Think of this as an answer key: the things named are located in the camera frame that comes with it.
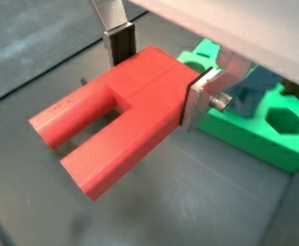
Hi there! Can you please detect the green shape-sorting base block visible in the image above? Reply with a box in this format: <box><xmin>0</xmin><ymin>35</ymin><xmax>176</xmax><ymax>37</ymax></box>
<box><xmin>177</xmin><ymin>37</ymin><xmax>299</xmax><ymax>175</ymax></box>

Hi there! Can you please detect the blue hexagon-top peg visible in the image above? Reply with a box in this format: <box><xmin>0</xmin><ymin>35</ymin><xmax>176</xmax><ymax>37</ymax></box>
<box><xmin>229</xmin><ymin>66</ymin><xmax>284</xmax><ymax>117</ymax></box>

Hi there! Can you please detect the red square-circle forked block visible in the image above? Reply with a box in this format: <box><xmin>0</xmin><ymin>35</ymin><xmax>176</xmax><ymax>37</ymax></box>
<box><xmin>30</xmin><ymin>46</ymin><xmax>198</xmax><ymax>200</ymax></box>

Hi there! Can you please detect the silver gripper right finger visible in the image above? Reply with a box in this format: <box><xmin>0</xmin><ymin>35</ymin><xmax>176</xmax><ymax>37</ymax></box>
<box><xmin>181</xmin><ymin>48</ymin><xmax>253</xmax><ymax>132</ymax></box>

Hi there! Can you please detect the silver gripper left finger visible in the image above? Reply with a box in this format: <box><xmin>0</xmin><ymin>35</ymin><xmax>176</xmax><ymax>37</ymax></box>
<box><xmin>90</xmin><ymin>0</ymin><xmax>137</xmax><ymax>66</ymax></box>

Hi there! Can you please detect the brown star peg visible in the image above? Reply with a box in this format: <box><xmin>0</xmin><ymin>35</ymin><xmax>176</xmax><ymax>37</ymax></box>
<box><xmin>281</xmin><ymin>79</ymin><xmax>299</xmax><ymax>100</ymax></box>

